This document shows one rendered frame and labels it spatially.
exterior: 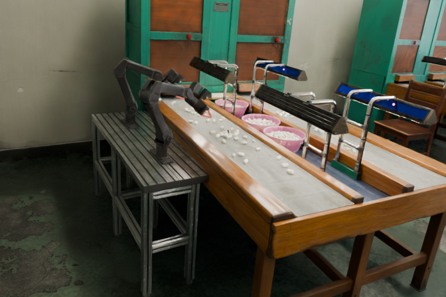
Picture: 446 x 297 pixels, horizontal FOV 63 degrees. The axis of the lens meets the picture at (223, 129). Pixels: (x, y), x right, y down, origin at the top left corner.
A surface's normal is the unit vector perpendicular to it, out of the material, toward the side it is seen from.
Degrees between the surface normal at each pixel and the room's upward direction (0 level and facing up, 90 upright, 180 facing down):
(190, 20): 90
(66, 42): 90
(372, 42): 90
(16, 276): 0
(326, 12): 91
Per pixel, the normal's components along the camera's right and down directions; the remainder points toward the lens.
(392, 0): -0.87, 0.10
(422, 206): 0.43, 0.32
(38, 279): 0.07, -0.94
